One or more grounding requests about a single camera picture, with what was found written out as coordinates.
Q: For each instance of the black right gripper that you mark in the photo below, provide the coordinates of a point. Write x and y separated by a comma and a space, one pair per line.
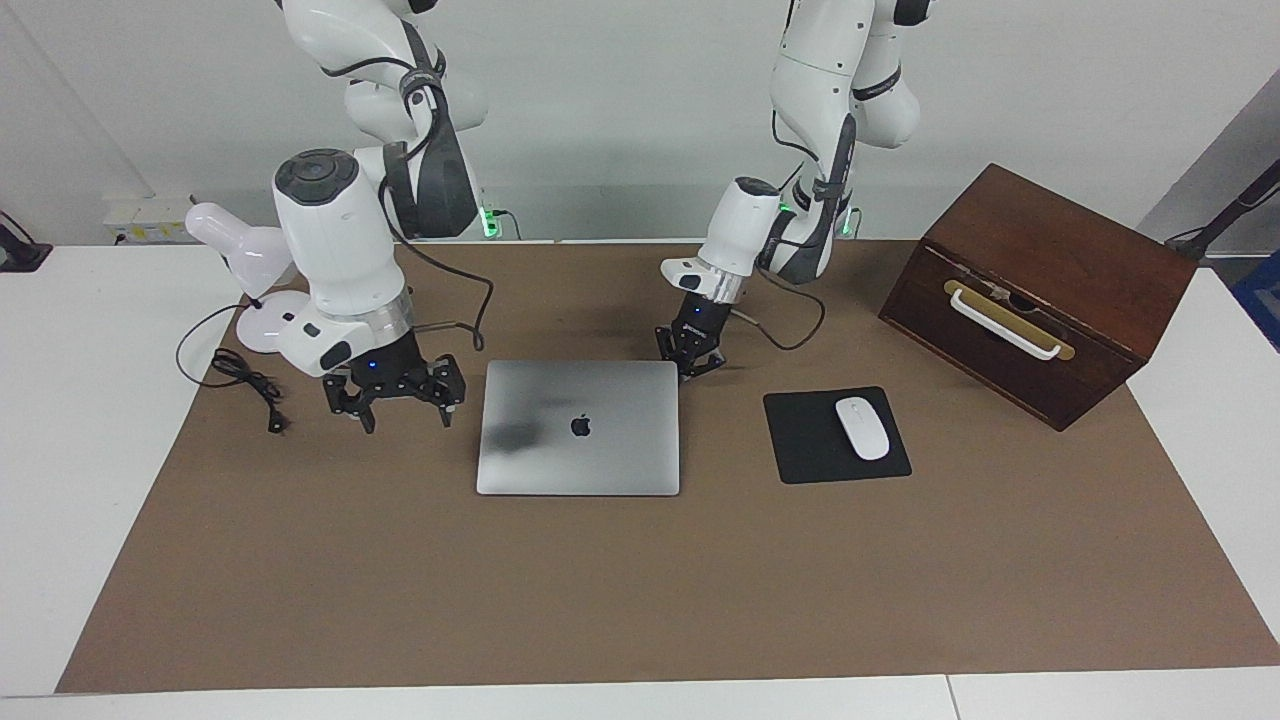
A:
385, 370

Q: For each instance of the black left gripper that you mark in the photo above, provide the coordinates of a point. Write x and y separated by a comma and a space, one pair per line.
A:
695, 325

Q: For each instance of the grey aluminium laptop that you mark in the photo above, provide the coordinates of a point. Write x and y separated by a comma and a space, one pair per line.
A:
600, 460

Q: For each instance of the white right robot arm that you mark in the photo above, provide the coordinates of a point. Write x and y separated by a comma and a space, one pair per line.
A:
340, 240

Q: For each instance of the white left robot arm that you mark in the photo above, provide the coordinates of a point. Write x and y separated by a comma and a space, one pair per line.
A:
745, 225

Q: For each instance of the black mouse pad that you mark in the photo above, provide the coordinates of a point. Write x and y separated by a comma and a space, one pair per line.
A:
800, 440

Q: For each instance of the white computer mouse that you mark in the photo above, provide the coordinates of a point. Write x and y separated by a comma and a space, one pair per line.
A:
862, 428

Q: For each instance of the white desk lamp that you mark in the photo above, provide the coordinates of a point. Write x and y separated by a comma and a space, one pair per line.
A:
240, 240

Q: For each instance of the brown table mat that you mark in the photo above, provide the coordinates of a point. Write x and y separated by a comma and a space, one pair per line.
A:
600, 600

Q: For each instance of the white power strip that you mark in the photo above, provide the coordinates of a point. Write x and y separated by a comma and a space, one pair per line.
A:
140, 222

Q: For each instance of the dark wooden drawer box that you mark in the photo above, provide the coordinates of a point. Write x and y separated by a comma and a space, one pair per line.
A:
1100, 270

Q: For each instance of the black stand leg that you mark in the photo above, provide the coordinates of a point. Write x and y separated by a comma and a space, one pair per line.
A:
1240, 205

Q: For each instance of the blue crate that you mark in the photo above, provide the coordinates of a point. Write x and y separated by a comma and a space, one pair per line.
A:
1262, 290

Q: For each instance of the black clamp mount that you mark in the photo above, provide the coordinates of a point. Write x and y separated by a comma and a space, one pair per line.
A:
20, 255

